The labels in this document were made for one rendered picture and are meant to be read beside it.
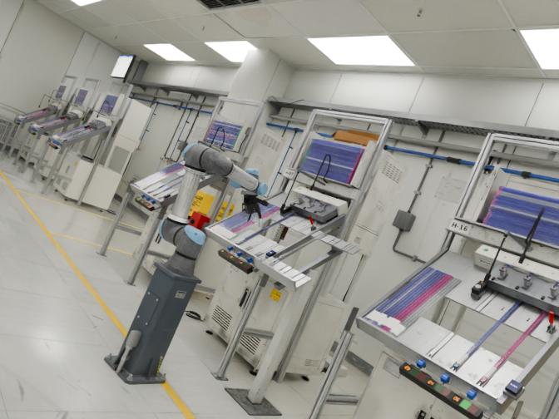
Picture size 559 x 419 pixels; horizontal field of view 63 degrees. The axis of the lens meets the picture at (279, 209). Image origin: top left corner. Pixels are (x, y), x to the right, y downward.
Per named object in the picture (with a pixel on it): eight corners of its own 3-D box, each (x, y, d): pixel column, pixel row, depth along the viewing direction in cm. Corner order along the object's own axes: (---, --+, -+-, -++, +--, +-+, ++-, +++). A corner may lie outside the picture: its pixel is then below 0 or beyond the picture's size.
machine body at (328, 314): (251, 377, 288) (290, 288, 289) (199, 327, 341) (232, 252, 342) (316, 383, 331) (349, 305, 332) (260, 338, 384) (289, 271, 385)
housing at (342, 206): (340, 224, 306) (338, 206, 300) (294, 206, 343) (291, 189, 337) (348, 219, 310) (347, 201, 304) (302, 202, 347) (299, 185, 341)
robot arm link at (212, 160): (223, 150, 220) (272, 183, 261) (207, 145, 226) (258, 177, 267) (212, 171, 219) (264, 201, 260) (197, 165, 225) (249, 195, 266)
